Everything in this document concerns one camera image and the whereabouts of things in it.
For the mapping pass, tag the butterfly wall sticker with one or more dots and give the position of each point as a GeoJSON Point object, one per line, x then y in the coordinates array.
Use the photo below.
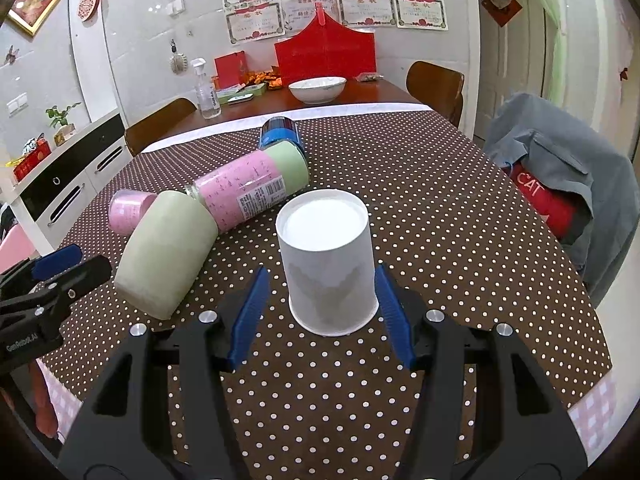
{"type": "Point", "coordinates": [11, 55]}

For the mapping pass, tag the pink chair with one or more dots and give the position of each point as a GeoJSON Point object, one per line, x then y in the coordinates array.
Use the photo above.
{"type": "Point", "coordinates": [15, 250]}

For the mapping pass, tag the white cup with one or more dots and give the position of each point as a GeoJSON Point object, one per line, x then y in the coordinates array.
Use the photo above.
{"type": "Point", "coordinates": [325, 260]}

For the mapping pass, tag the red gift bag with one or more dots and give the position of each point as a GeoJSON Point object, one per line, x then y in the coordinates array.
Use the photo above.
{"type": "Point", "coordinates": [325, 52]}

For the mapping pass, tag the red cushion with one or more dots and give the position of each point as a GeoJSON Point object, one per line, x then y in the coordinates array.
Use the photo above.
{"type": "Point", "coordinates": [542, 197]}

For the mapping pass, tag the green flat box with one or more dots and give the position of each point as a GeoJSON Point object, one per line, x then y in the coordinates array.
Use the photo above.
{"type": "Point", "coordinates": [240, 94]}

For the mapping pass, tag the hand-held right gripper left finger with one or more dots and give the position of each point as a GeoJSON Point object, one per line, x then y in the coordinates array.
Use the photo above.
{"type": "Point", "coordinates": [248, 317]}

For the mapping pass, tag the clear spray bottle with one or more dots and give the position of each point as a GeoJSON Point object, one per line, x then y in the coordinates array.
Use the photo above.
{"type": "Point", "coordinates": [207, 95]}

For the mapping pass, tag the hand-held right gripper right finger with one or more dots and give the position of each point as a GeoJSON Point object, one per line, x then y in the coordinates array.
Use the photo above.
{"type": "Point", "coordinates": [392, 317]}

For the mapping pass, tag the pink and green bottle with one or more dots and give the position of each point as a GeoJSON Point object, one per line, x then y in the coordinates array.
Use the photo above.
{"type": "Point", "coordinates": [245, 185]}

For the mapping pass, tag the brown wooden chair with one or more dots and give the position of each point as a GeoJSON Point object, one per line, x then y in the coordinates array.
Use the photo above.
{"type": "Point", "coordinates": [155, 127]}
{"type": "Point", "coordinates": [435, 87]}

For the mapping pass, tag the red box with gold print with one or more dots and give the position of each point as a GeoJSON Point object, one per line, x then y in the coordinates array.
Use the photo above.
{"type": "Point", "coordinates": [31, 160]}

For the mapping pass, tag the brown polka dot tablecloth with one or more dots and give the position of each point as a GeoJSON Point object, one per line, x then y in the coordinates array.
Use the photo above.
{"type": "Point", "coordinates": [425, 210]}

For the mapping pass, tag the blue can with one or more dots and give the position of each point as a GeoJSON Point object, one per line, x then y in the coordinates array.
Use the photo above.
{"type": "Point", "coordinates": [280, 132]}

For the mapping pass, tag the small potted plant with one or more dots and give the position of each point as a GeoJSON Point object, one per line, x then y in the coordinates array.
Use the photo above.
{"type": "Point", "coordinates": [62, 122]}

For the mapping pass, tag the small red box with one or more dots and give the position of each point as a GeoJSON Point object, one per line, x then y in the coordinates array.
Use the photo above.
{"type": "Point", "coordinates": [229, 70]}

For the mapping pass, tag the red diamond door ornament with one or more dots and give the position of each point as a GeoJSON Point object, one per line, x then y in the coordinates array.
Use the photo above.
{"type": "Point", "coordinates": [501, 5]}

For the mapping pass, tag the pile of orange snacks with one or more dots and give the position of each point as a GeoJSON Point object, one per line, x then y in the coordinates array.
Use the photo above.
{"type": "Point", "coordinates": [262, 79]}

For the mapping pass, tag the black and white cabinet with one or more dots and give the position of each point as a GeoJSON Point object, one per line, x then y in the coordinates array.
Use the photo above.
{"type": "Point", "coordinates": [75, 175]}

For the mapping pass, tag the small pink cup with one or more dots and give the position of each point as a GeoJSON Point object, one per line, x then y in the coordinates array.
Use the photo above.
{"type": "Point", "coordinates": [127, 210]}

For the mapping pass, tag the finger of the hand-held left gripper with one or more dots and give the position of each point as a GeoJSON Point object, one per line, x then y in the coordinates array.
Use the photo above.
{"type": "Point", "coordinates": [56, 261]}
{"type": "Point", "coordinates": [85, 272]}

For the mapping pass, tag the white bowl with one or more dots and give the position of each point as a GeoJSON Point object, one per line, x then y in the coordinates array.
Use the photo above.
{"type": "Point", "coordinates": [317, 89]}

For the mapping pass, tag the pale green cup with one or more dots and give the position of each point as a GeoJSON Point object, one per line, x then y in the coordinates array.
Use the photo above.
{"type": "Point", "coordinates": [160, 255]}

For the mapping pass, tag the grey jacket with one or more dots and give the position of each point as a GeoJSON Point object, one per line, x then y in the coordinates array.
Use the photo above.
{"type": "Point", "coordinates": [565, 145]}

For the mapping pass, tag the white wall switch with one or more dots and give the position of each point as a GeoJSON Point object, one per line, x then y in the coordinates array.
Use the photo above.
{"type": "Point", "coordinates": [17, 103]}

